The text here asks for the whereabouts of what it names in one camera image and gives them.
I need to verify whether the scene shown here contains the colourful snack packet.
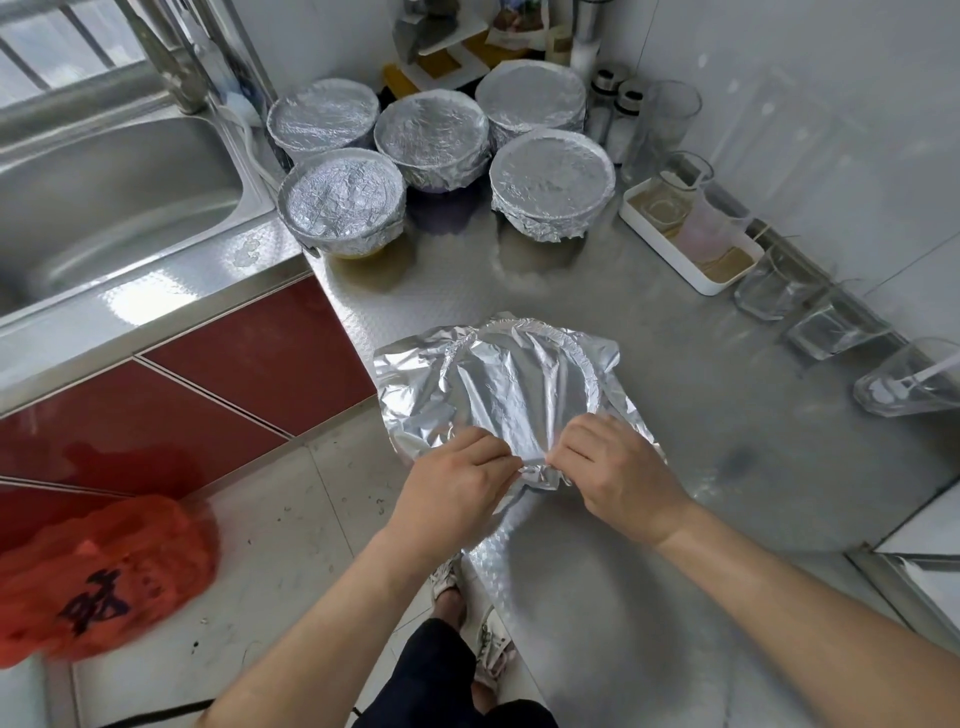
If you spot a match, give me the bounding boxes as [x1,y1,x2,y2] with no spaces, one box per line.
[492,0,546,39]

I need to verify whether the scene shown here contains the foil-covered bowl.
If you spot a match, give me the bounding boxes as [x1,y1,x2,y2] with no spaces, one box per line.
[373,88,494,194]
[277,147,408,260]
[489,129,618,243]
[267,76,383,159]

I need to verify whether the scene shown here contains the person's right hand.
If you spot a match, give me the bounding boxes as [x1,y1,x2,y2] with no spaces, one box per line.
[547,412,695,549]

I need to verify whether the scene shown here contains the person's left hand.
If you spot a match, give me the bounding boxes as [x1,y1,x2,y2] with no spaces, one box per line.
[387,426,524,569]

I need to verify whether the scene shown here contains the foil-wrapped bowl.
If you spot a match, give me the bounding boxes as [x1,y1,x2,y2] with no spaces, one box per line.
[475,58,590,144]

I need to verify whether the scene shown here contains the person's left white shoe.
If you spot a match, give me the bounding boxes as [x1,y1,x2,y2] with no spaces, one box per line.
[432,558,467,602]

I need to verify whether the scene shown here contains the white shaker with black lid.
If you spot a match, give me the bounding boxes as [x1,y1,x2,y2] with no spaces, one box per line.
[604,82,648,167]
[585,67,621,147]

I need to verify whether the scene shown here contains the white dish brush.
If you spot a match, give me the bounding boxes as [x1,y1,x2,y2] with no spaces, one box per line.
[217,93,264,134]

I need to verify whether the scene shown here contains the red plastic bag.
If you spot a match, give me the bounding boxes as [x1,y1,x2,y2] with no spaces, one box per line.
[0,495,222,669]

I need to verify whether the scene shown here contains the white rectangular tray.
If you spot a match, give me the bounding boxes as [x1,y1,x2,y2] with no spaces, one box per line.
[619,177,767,297]

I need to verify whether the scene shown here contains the person's right forearm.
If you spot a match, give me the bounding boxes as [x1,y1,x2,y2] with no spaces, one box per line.
[652,502,960,728]

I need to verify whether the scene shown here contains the person's left forearm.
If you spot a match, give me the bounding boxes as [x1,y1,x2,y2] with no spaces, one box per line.
[199,532,452,728]

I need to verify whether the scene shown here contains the white spoon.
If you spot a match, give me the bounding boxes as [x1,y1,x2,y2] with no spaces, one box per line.
[877,352,960,399]

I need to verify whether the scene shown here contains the person's dark trousers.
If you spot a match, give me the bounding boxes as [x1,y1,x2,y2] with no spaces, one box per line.
[352,618,560,728]

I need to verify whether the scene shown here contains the metal window railing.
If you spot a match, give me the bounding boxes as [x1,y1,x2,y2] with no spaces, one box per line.
[0,0,144,107]

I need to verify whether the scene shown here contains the person's right white shoe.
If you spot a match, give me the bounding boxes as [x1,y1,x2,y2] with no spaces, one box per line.
[474,607,519,684]

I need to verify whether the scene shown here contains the stainless steel sink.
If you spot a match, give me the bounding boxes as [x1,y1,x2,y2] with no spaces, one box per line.
[0,97,309,414]

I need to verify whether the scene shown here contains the tall white steel-capped bottle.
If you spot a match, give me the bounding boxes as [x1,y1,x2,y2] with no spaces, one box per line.
[567,0,614,77]

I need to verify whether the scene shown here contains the white corner shelf rack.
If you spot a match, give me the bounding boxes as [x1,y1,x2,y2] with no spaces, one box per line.
[393,0,551,92]

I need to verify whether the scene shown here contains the steel faucet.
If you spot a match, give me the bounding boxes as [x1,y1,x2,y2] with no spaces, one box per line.
[120,0,215,114]

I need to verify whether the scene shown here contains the red kitchen cabinet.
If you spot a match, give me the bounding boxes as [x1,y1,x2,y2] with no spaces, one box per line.
[0,277,377,549]

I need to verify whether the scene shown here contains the pink translucent cup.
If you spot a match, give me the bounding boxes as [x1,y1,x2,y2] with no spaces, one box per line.
[675,192,749,267]

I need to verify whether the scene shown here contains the stack of aluminium foil sheets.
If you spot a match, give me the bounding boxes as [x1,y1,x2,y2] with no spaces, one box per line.
[372,312,665,494]

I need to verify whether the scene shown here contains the person's white shoe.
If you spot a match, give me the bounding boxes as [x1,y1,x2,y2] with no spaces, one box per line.
[474,607,519,684]
[432,558,467,602]

